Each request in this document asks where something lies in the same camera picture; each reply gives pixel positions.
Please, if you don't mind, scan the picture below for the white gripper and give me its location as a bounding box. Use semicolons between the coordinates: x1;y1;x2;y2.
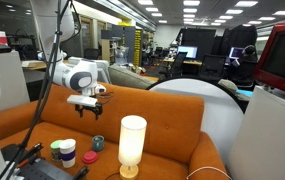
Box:
67;95;102;120

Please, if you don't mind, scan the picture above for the red round lid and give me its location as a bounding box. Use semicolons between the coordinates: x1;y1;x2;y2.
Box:
82;151;98;164

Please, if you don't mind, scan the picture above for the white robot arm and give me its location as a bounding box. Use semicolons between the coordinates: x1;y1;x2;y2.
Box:
0;0;105;180

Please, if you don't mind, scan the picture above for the small blue cup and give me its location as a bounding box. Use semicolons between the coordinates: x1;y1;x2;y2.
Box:
92;135;104;152

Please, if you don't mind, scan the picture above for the white and blue cup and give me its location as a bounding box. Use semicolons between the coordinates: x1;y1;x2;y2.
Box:
59;139;76;168

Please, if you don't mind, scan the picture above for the green lidded cup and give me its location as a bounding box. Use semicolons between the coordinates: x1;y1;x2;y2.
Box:
50;140;61;161

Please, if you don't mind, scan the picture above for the grey sofa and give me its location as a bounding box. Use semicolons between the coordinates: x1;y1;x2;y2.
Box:
108;64;154;89

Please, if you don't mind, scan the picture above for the white table lamp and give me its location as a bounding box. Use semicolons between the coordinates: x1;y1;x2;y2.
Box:
118;115;147;180

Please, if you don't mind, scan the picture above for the orange sofa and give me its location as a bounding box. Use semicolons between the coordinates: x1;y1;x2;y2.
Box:
0;82;230;180

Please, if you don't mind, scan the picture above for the lit computer monitor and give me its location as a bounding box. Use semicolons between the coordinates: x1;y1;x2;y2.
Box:
177;46;198;59

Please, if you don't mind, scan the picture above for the black office chair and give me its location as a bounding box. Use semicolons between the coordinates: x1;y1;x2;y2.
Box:
198;55;226;81

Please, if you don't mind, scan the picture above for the white round table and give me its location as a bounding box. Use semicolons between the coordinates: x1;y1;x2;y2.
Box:
148;77;244;164

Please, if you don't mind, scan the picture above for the person in black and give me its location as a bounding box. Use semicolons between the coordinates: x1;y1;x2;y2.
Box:
229;45;258;87

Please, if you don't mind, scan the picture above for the white cabinet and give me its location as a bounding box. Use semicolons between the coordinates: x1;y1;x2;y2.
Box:
227;87;285;180

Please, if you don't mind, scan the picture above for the red framed monitor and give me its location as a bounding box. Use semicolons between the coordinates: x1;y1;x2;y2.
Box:
254;23;285;91

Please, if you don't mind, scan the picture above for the black cable bundle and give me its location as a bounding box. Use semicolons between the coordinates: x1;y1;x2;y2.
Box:
0;0;82;180

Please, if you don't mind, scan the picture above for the black device with cables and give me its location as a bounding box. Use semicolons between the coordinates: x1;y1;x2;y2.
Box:
1;143;89;180

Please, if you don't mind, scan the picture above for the white lamp cord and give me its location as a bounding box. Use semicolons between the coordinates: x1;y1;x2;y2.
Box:
185;166;233;180

